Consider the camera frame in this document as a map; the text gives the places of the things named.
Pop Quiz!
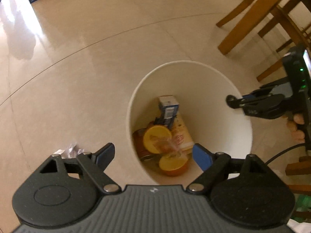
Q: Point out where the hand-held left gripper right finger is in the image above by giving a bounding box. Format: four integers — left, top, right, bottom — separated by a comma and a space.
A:
187, 143, 271, 195

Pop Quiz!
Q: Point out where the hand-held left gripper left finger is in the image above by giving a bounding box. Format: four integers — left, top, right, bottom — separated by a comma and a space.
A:
39, 143, 122, 195

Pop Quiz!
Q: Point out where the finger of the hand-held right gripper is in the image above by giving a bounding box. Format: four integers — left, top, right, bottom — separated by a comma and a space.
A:
226, 94, 270, 120
243, 77, 291, 102

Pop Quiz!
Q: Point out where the clear plastic wrapper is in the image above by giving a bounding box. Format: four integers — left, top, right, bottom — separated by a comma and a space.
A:
155, 136, 185, 158

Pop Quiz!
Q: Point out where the yellow printed cup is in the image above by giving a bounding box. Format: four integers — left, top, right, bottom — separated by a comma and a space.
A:
170, 115, 195, 154

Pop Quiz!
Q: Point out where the orange round lid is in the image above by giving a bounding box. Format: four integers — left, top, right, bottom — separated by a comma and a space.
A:
143, 125, 172, 154

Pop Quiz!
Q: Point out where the blue drink carton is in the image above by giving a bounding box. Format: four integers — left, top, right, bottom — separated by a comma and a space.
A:
155, 96, 180, 128

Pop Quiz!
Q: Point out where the white plastic bin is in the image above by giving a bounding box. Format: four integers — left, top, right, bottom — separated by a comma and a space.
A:
126, 60, 253, 186

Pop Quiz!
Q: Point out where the person's right hand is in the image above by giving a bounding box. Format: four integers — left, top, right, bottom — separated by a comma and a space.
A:
282, 114, 306, 142

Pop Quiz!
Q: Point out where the wooden chair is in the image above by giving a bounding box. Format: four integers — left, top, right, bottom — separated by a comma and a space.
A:
216, 0, 311, 55
256, 0, 311, 83

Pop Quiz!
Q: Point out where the crumpled silver wrapper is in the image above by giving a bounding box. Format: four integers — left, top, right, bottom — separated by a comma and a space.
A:
56, 144, 84, 158

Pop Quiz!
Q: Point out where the wooden furniture leg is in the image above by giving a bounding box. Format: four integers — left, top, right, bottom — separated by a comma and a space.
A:
285, 155, 311, 195

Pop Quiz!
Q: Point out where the white cloth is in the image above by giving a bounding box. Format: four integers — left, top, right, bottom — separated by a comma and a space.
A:
288, 220, 311, 233

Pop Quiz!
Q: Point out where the black cable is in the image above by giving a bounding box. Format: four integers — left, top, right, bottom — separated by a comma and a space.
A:
264, 143, 307, 165

